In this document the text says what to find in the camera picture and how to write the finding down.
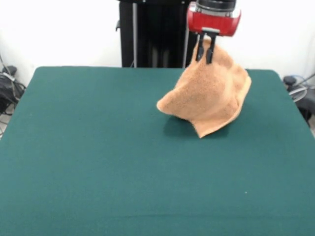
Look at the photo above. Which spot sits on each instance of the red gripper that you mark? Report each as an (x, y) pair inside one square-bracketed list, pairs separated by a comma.
[(214, 23)]

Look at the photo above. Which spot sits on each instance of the orange terry towel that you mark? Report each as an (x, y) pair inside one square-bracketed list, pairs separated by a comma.
[(209, 98)]

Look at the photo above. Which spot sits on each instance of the dark green table cloth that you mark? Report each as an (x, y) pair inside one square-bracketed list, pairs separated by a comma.
[(98, 159)]

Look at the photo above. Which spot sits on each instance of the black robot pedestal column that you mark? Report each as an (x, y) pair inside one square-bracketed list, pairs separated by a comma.
[(160, 37)]

